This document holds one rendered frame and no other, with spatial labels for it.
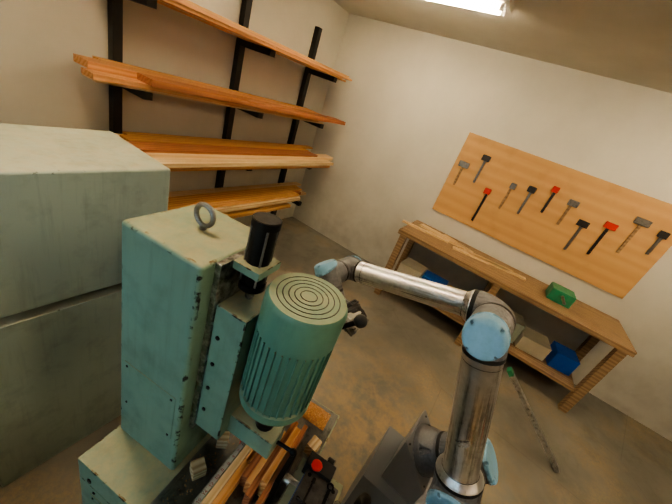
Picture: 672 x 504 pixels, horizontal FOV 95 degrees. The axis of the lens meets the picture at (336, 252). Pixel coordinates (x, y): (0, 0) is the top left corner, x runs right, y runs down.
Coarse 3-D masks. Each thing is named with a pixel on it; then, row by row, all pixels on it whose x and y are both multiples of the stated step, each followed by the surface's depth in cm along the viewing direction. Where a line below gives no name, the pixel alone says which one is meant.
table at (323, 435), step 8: (312, 400) 112; (336, 416) 110; (304, 424) 103; (312, 424) 104; (328, 424) 106; (312, 432) 102; (320, 432) 103; (328, 432) 104; (304, 440) 99; (304, 448) 97; (320, 448) 98; (296, 456) 94; (304, 456) 94; (296, 464) 92; (288, 472) 89; (240, 488) 82; (280, 488) 85; (232, 496) 80; (240, 496) 81; (256, 496) 82; (280, 496) 84
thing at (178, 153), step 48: (144, 0) 173; (240, 48) 270; (288, 48) 266; (144, 96) 195; (192, 96) 214; (240, 96) 255; (144, 144) 215; (192, 144) 251; (240, 144) 301; (288, 144) 376; (192, 192) 294; (240, 192) 332; (288, 192) 382
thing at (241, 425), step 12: (240, 408) 83; (240, 420) 81; (252, 420) 82; (240, 432) 82; (252, 432) 80; (264, 432) 80; (276, 432) 81; (252, 444) 81; (264, 444) 79; (276, 444) 84; (264, 456) 81
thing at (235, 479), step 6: (252, 450) 88; (240, 468) 83; (234, 474) 81; (240, 474) 82; (234, 480) 80; (228, 486) 79; (234, 486) 80; (222, 492) 77; (228, 492) 78; (216, 498) 76; (222, 498) 76
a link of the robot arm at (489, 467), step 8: (440, 440) 120; (488, 440) 114; (440, 448) 118; (488, 448) 111; (488, 456) 109; (488, 464) 107; (496, 464) 114; (488, 472) 106; (496, 472) 111; (488, 480) 106; (496, 480) 109
